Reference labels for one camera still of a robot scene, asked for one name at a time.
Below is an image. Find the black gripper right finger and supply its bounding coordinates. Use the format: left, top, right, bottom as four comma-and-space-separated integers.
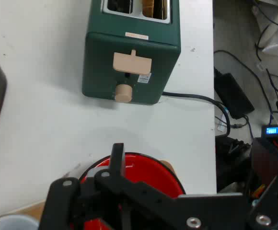
95, 169, 250, 230

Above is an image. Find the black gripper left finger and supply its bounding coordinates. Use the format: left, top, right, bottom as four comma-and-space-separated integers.
38, 143, 125, 230

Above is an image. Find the red round plate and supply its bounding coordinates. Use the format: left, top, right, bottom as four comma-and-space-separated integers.
78, 152, 186, 230

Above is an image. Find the beige toaster knob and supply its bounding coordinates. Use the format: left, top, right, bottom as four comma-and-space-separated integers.
115, 84, 133, 104

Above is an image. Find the beige toaster lever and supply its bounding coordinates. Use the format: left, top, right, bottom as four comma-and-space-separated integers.
113, 49, 152, 75

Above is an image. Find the green two-slot toaster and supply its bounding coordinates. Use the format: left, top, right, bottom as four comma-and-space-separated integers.
81, 0, 182, 106

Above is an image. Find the dark maroon box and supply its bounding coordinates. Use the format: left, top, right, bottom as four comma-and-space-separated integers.
251, 138, 278, 179

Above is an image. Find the white cup rim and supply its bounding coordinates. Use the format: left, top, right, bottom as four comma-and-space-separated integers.
0, 214, 40, 230

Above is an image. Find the black power adapter brick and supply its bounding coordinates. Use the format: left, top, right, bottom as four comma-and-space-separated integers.
214, 69, 255, 120

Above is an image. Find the blue display power meter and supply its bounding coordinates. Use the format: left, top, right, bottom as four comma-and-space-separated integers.
260, 124, 278, 140

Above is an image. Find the toast slice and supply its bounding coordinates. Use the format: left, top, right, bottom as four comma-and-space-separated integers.
142, 0, 155, 18

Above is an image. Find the white furniture leg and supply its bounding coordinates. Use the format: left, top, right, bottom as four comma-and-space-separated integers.
255, 0, 278, 58

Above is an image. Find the black toaster power cable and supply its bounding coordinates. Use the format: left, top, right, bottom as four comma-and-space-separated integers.
162, 92, 231, 138

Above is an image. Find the thin black floor cable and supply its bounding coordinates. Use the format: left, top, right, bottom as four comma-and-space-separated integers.
214, 49, 274, 115

